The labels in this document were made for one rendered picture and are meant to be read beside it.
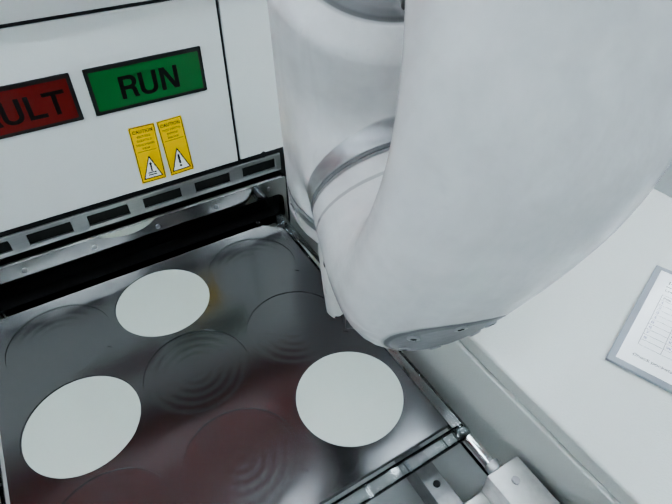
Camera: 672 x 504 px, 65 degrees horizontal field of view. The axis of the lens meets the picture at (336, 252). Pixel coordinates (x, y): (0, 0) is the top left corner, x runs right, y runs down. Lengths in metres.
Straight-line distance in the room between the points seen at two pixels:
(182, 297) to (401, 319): 0.46
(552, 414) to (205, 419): 0.29
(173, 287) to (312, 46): 0.48
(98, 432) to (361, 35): 0.44
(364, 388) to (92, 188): 0.36
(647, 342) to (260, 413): 0.35
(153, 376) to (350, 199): 0.40
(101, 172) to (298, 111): 0.44
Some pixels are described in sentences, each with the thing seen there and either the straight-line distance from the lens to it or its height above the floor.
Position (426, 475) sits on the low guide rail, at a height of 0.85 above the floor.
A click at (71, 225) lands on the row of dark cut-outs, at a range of 0.66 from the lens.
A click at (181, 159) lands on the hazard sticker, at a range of 0.65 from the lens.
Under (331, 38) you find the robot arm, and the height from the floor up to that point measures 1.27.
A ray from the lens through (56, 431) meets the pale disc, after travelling 0.55.
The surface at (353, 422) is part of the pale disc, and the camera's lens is 0.50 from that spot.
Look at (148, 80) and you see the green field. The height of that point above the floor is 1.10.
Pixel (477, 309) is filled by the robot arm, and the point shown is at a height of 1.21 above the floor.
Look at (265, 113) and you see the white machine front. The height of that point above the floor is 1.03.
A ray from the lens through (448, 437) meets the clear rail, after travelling 0.50.
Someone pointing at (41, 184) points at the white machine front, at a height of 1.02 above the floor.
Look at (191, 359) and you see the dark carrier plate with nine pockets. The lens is 0.55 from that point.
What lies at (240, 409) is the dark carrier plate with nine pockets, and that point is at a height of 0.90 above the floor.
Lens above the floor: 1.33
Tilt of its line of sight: 42 degrees down
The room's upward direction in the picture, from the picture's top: straight up
